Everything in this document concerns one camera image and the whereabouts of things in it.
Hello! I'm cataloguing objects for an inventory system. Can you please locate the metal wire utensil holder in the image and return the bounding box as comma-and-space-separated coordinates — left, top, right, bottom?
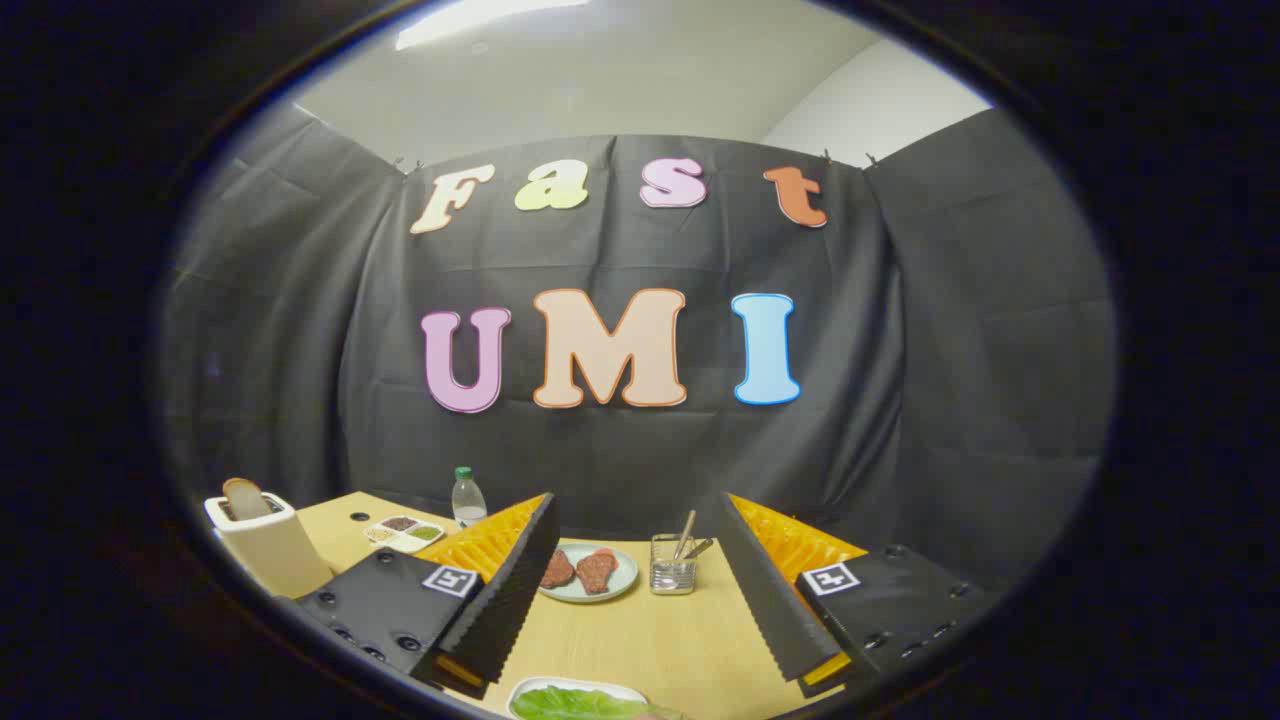
650, 534, 699, 596

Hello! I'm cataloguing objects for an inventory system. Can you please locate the clear plastic water bottle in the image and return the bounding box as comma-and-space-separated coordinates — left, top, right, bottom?
452, 466, 488, 529

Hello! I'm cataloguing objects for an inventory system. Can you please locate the bread slice with brown crust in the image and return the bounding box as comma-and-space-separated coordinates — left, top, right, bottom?
222, 478, 273, 521

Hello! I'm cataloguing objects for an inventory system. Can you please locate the white divided condiment dish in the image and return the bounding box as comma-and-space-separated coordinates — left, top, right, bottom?
364, 515, 446, 554

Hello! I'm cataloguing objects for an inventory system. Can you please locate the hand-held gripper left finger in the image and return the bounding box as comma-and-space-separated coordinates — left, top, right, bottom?
297, 492, 561, 701

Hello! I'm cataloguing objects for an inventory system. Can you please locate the white toaster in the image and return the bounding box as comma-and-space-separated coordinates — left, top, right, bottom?
204, 490, 333, 599

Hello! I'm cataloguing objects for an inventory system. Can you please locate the white rectangular plate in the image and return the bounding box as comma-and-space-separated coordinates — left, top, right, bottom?
506, 677, 651, 720

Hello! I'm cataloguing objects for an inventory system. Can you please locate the green lettuce leaf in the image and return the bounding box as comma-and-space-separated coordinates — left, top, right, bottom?
512, 686, 683, 720

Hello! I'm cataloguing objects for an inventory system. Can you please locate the pale green oval plate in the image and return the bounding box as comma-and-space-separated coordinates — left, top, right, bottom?
538, 542, 639, 604

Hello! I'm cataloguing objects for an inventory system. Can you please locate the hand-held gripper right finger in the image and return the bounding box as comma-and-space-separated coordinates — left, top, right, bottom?
716, 491, 986, 699

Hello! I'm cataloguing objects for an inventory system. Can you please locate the black backdrop cloth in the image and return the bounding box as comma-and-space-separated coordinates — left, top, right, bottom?
160, 105, 1116, 593

